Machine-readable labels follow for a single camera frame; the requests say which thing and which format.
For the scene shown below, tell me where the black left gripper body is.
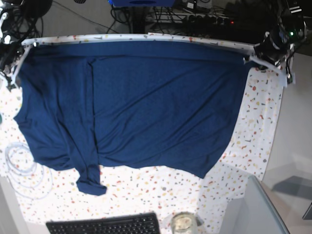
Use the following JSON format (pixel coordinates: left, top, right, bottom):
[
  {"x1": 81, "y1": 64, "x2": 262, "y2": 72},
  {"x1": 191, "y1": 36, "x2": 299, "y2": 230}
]
[{"x1": 253, "y1": 31, "x2": 289, "y2": 67}]

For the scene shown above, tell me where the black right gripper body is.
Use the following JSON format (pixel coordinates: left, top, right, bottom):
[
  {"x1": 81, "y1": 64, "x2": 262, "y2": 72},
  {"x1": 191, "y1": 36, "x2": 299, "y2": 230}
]
[{"x1": 0, "y1": 41, "x2": 24, "y2": 73}]

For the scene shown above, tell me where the dark blue t-shirt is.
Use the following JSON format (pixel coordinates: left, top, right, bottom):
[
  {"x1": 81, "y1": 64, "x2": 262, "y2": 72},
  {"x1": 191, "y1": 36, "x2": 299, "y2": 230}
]
[{"x1": 15, "y1": 41, "x2": 252, "y2": 195}]

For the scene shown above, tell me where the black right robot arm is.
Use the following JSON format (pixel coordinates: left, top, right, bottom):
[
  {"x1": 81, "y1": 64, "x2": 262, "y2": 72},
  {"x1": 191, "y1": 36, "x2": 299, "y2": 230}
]
[{"x1": 0, "y1": 0, "x2": 51, "y2": 72}]

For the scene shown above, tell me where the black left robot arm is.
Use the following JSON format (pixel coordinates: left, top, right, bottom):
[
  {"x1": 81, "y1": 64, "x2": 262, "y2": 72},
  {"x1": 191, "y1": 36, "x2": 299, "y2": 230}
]
[{"x1": 254, "y1": 0, "x2": 306, "y2": 68}]

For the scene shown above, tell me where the black power strip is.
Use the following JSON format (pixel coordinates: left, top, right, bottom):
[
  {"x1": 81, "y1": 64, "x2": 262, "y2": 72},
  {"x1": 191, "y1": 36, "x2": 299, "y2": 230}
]
[{"x1": 146, "y1": 11, "x2": 235, "y2": 25}]

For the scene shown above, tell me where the blue box with oval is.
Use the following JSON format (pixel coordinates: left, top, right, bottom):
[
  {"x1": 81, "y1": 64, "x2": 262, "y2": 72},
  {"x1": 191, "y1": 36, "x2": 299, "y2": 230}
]
[{"x1": 108, "y1": 0, "x2": 179, "y2": 7}]

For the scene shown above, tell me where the clear glass jar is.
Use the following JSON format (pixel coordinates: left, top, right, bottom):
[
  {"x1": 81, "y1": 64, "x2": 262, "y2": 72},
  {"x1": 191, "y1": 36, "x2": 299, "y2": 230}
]
[{"x1": 171, "y1": 212, "x2": 198, "y2": 234}]

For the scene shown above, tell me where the black computer keyboard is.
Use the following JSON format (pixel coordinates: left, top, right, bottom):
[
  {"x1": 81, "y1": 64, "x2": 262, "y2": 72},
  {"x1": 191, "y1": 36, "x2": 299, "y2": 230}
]
[{"x1": 46, "y1": 213, "x2": 160, "y2": 234}]

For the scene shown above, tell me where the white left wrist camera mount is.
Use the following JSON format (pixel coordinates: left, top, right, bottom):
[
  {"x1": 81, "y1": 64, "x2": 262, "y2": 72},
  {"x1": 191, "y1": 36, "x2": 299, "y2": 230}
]
[{"x1": 243, "y1": 55, "x2": 296, "y2": 87}]

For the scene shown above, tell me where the coiled white cable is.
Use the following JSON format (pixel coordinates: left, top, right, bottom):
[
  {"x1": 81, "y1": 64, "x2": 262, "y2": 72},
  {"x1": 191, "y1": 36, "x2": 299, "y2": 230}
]
[{"x1": 4, "y1": 142, "x2": 53, "y2": 200}]

